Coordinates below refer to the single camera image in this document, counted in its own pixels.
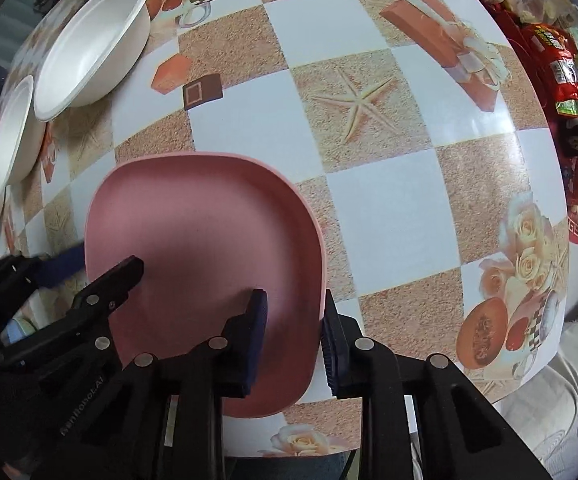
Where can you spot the pink plate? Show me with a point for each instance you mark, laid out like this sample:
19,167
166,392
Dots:
204,220

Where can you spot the checkered printed tablecloth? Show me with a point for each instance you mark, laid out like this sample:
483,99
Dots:
394,185

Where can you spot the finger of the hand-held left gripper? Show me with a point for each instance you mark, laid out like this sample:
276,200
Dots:
119,280
61,267

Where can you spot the red snack packet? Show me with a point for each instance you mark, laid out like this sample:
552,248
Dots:
556,65

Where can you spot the large white paper bowl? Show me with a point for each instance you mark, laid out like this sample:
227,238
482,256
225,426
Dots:
89,45

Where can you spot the clear plastic snack bag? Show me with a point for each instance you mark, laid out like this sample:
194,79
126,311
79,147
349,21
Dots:
536,5

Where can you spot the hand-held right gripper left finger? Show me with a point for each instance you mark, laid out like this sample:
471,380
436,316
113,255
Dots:
255,320

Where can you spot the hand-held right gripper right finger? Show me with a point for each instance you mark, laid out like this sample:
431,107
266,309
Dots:
330,355

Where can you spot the white patterned quilt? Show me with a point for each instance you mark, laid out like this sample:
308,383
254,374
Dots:
559,390

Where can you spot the medium white paper bowl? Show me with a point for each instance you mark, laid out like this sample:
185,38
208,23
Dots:
11,135

